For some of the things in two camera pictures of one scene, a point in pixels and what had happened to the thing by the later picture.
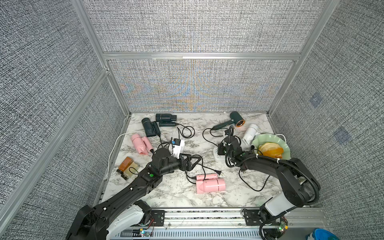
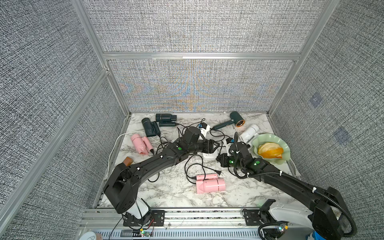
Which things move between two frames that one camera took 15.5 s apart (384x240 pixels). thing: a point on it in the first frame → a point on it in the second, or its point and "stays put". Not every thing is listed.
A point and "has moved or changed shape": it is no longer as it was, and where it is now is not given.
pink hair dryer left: x=142 y=144 stays put
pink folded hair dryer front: x=211 y=183 stays put
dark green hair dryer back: x=166 y=119 stays put
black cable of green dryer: x=213 y=136 has moved or changed shape
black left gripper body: x=182 y=167 → x=207 y=148
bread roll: x=271 y=149 stays put
